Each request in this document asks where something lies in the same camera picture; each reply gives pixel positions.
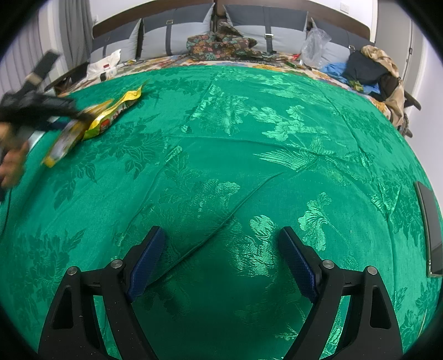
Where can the yellow and red snack packet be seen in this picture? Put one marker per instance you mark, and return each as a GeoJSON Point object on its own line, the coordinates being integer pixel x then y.
{"type": "Point", "coordinates": [64, 140]}

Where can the white sheer curtain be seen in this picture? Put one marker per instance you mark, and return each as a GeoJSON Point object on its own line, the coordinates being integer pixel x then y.
{"type": "Point", "coordinates": [20, 52]}

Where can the white plastic bag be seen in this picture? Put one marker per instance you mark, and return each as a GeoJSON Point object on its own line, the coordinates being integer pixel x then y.
{"type": "Point", "coordinates": [103, 65]}

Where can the scattered small colourful wrappers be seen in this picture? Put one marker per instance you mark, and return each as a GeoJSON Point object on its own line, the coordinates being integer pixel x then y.
{"type": "Point", "coordinates": [294, 61]}

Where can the large black smartphone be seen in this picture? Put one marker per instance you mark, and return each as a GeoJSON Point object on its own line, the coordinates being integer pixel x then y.
{"type": "Point", "coordinates": [432, 228]}

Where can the white wall switch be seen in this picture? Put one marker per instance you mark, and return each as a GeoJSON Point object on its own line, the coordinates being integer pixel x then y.
{"type": "Point", "coordinates": [344, 6]}

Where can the white door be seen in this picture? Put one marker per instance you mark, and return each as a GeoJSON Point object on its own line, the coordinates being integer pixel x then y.
{"type": "Point", "coordinates": [412, 48]}

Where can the dark wooden bedside table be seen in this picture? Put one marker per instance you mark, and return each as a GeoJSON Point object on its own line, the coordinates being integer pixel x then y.
{"type": "Point", "coordinates": [72, 76]}

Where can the dark floral cloth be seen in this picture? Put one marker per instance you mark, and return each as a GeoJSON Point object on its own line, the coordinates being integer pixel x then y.
{"type": "Point", "coordinates": [214, 45]}

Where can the black chair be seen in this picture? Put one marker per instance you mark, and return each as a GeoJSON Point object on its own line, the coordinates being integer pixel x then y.
{"type": "Point", "coordinates": [412, 102]}

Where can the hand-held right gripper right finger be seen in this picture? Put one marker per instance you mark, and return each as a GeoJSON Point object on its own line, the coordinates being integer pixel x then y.
{"type": "Point", "coordinates": [297, 263]}

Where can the yellow-topped snack packet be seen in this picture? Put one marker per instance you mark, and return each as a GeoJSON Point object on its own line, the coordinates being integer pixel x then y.
{"type": "Point", "coordinates": [114, 110]}

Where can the black bag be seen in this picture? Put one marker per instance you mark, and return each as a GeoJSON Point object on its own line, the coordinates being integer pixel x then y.
{"type": "Point", "coordinates": [363, 65]}

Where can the clear plastic bag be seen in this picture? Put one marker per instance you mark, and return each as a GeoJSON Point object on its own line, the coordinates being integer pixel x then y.
{"type": "Point", "coordinates": [315, 45]}

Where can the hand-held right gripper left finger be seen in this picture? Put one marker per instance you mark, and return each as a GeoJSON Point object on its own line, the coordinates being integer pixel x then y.
{"type": "Point", "coordinates": [147, 263]}

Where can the grey curtain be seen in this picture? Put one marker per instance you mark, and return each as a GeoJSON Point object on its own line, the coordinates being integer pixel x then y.
{"type": "Point", "coordinates": [74, 31]}

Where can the person's left hand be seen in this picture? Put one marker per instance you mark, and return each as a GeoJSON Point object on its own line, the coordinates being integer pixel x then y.
{"type": "Point", "coordinates": [12, 166]}

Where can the small green leafy cloth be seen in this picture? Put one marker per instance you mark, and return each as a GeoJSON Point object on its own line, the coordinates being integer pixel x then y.
{"type": "Point", "coordinates": [356, 85]}

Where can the floral bedsheet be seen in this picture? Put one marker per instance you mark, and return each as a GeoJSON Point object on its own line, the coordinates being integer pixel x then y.
{"type": "Point", "coordinates": [155, 64]}

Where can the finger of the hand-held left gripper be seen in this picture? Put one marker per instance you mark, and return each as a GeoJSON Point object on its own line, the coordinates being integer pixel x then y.
{"type": "Point", "coordinates": [45, 67]}
{"type": "Point", "coordinates": [59, 108]}

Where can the blue cloth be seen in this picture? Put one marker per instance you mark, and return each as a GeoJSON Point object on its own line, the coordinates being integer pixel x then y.
{"type": "Point", "coordinates": [334, 69]}

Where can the green patterned blanket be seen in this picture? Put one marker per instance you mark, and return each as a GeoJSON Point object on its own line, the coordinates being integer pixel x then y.
{"type": "Point", "coordinates": [242, 155]}

